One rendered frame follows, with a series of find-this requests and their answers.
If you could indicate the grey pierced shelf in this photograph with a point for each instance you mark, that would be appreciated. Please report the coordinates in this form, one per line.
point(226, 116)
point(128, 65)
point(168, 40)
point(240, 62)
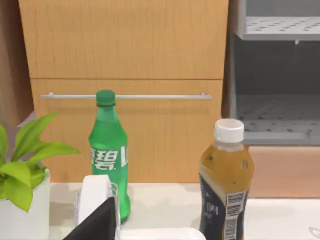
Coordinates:
point(280, 26)

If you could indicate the wooden cupboard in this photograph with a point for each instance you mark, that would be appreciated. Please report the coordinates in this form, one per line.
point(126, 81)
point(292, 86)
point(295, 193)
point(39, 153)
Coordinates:
point(125, 40)

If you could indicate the pale wooden drawer front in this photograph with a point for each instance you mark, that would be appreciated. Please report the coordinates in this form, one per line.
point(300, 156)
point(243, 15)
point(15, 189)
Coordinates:
point(287, 172)

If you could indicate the white rounded object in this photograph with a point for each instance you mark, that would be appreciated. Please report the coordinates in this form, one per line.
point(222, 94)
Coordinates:
point(162, 235)

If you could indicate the grey cabinet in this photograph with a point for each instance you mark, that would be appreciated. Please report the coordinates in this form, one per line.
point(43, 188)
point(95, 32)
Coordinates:
point(270, 67)

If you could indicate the grey pierced drawer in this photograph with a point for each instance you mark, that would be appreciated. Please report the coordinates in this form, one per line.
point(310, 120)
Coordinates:
point(272, 120)

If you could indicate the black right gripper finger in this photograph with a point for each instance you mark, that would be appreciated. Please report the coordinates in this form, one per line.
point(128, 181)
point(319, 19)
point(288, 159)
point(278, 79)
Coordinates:
point(102, 225)

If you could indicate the amber bottle with white cap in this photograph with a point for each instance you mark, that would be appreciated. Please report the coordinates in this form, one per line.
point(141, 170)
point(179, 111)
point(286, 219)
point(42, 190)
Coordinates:
point(225, 180)

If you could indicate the green bottle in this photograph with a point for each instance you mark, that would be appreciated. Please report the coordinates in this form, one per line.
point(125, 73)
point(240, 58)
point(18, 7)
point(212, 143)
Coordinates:
point(108, 150)

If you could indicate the green plant in white pot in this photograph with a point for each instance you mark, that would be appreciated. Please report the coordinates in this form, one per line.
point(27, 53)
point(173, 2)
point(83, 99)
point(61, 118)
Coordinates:
point(22, 190)

